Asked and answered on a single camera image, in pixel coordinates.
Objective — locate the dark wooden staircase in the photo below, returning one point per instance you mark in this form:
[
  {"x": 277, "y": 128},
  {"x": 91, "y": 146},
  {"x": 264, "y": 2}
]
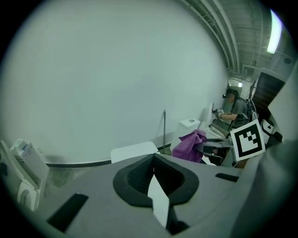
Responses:
[{"x": 267, "y": 93}]

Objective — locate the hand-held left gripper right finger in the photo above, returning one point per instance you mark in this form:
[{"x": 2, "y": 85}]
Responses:
[{"x": 205, "y": 186}]

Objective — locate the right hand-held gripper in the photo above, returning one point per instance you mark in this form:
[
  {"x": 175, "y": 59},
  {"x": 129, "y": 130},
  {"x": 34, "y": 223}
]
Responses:
[{"x": 248, "y": 141}]

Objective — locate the purple cloth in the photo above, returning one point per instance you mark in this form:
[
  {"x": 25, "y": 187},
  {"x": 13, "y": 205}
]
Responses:
[{"x": 186, "y": 148}]

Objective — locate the white round toilet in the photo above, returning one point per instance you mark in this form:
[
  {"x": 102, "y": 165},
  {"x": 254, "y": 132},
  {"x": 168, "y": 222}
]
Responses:
[{"x": 207, "y": 116}]

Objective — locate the ceiling tube light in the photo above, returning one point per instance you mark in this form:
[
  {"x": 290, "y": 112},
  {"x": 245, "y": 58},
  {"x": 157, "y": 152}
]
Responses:
[{"x": 274, "y": 32}]

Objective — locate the white tank toilet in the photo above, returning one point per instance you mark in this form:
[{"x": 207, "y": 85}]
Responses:
[{"x": 28, "y": 162}]

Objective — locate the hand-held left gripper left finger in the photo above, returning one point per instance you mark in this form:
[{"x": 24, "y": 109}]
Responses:
[{"x": 104, "y": 197}]

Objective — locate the white flat-lid toilet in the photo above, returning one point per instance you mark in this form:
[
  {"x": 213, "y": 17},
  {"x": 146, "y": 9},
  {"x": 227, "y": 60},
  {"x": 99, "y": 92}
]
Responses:
[{"x": 132, "y": 151}]

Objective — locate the round ceiling fixture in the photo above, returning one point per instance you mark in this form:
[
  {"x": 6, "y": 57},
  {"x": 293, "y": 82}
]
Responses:
[{"x": 287, "y": 60}]

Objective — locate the white toilet with teal hinges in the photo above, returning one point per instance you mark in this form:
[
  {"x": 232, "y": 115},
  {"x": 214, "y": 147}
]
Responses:
[{"x": 186, "y": 126}]

